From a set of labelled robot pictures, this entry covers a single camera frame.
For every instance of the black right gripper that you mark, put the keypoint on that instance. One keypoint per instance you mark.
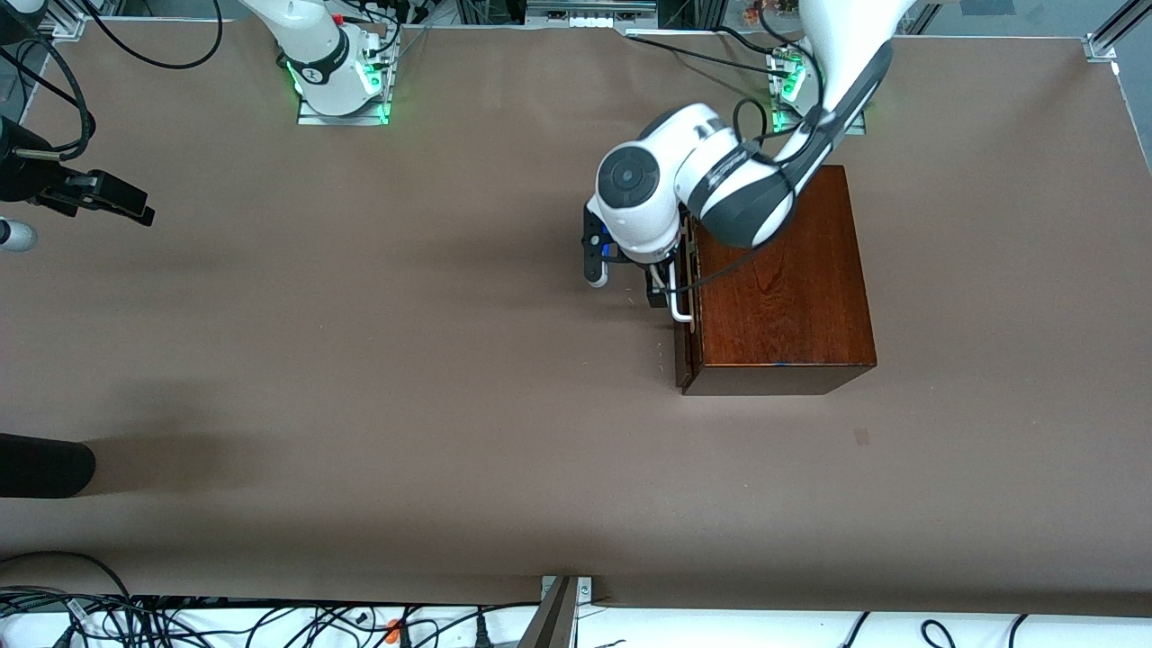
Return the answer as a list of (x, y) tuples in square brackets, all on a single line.
[(27, 175)]

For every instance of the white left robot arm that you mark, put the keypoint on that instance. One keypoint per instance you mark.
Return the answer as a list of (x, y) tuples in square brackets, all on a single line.
[(648, 225)]

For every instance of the dark brown wooden cabinet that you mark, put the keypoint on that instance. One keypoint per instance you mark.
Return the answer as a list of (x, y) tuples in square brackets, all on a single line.
[(792, 306)]

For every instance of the grey power strip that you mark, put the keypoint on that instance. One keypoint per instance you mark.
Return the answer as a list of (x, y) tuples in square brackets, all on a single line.
[(589, 20)]

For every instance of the black foam cylinder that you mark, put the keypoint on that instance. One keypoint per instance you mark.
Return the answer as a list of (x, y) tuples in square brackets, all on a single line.
[(45, 466)]

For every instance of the black power plug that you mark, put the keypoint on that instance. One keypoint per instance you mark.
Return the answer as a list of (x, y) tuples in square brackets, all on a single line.
[(481, 634)]

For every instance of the aluminium frame profile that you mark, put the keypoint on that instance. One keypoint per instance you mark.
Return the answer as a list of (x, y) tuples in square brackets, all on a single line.
[(63, 22), (1111, 36)]

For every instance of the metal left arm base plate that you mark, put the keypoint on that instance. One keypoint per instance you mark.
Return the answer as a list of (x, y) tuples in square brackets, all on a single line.
[(787, 129)]

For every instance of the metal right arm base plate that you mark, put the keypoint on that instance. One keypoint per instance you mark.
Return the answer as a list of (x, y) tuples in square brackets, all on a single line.
[(342, 119)]

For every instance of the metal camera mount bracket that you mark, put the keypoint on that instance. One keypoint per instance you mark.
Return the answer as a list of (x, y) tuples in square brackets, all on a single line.
[(553, 616)]

